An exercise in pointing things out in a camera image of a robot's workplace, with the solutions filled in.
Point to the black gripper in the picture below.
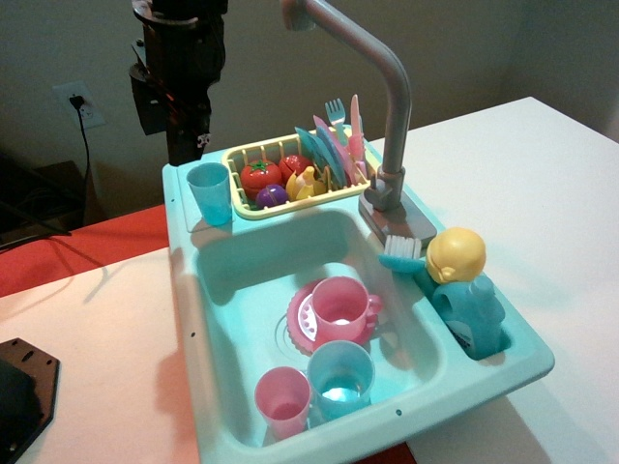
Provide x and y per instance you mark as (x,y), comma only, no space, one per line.
(186,123)

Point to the blue plastic cup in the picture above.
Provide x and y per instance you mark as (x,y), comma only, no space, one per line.
(210,186)

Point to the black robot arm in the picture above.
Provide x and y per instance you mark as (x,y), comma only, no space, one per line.
(180,56)

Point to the teal toy sink unit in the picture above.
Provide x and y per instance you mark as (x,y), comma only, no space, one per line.
(243,294)

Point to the pink cup in sink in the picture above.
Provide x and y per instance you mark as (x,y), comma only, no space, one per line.
(282,397)

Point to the blue cup in sink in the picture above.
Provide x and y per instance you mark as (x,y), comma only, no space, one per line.
(341,374)

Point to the red toy tomato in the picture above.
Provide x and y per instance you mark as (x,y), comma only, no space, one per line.
(258,175)

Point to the red toy apple half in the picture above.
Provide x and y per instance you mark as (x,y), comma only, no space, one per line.
(292,164)

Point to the yellow dish rack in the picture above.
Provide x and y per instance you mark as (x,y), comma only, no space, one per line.
(275,149)

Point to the purple toy fruit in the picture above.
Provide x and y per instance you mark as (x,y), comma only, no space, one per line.
(271,196)

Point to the yellow toy banana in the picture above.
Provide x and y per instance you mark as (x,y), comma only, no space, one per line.
(304,185)

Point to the blue toy plate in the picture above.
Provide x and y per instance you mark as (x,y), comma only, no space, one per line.
(316,148)

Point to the blue toy fork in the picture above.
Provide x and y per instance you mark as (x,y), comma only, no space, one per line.
(336,115)

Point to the pink toy plate in rack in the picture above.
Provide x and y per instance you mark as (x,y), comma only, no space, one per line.
(338,157)

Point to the pink toy knife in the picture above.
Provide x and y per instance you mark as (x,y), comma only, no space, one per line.
(356,146)

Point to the red cloth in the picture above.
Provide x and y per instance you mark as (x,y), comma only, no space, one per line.
(87,248)

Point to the grey toy faucet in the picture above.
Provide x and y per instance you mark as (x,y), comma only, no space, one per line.
(388,210)

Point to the pink saucer plate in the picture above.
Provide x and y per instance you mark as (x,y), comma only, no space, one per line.
(301,322)

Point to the blue dish brush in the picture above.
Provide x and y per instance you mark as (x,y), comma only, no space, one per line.
(402,255)

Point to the blue soap bottle yellow cap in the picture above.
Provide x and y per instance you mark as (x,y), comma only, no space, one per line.
(463,297)

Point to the white wall outlet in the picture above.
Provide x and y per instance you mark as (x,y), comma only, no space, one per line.
(90,115)

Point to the pink mug with handle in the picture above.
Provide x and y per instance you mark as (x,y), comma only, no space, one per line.
(344,309)

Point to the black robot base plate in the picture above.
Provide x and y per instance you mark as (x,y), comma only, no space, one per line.
(29,384)

